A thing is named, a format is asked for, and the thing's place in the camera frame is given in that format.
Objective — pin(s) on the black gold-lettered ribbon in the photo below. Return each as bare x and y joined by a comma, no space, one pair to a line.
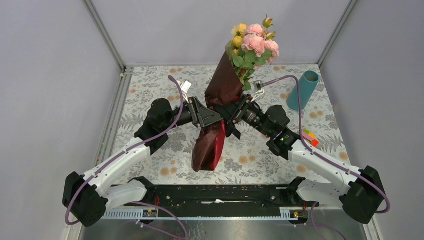
230,126

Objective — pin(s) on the colourful block stack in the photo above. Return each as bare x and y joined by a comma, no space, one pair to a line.
310,137

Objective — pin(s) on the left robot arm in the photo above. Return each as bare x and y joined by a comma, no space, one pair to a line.
88,196

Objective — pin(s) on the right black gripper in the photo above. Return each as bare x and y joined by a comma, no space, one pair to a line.
228,110

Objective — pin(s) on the teal cylindrical vase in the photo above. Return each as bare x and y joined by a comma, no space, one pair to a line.
303,91

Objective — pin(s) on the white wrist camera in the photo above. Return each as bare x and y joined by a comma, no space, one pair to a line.
185,87
258,88

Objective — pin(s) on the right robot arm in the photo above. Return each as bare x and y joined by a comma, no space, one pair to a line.
358,192

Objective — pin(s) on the flower bouquet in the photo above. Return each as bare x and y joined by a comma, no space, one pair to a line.
251,47

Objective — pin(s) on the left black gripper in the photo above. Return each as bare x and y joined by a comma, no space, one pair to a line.
200,114

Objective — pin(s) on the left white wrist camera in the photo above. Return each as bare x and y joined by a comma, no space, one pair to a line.
185,87

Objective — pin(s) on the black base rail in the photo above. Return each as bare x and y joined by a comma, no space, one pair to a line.
250,201

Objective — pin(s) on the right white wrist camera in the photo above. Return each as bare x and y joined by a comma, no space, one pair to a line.
258,88

